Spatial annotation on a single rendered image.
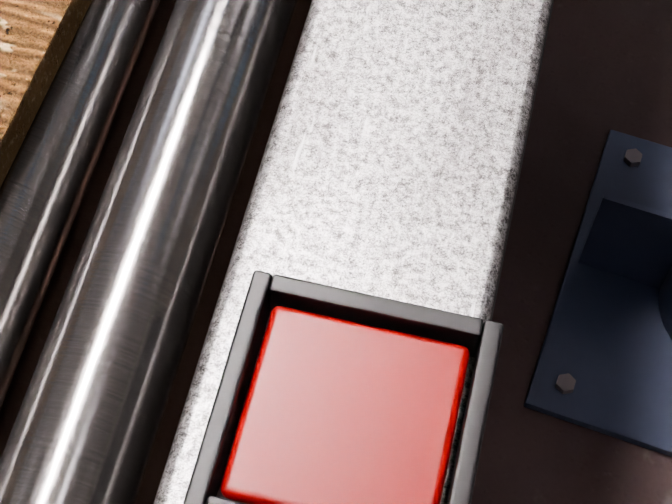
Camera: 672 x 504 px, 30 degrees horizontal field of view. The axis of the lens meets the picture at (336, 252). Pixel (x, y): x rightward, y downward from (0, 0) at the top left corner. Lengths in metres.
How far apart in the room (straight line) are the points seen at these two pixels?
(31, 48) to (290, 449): 0.16
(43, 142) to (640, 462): 1.04
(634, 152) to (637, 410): 0.33
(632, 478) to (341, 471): 1.03
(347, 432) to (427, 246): 0.07
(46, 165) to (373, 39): 0.12
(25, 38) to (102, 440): 0.14
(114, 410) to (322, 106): 0.13
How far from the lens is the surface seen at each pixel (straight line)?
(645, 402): 1.40
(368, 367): 0.36
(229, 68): 0.43
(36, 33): 0.43
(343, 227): 0.40
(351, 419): 0.36
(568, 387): 1.37
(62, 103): 0.43
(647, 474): 1.38
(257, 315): 0.37
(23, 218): 0.41
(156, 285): 0.39
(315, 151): 0.42
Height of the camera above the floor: 1.26
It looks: 61 degrees down
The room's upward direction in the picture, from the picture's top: 2 degrees clockwise
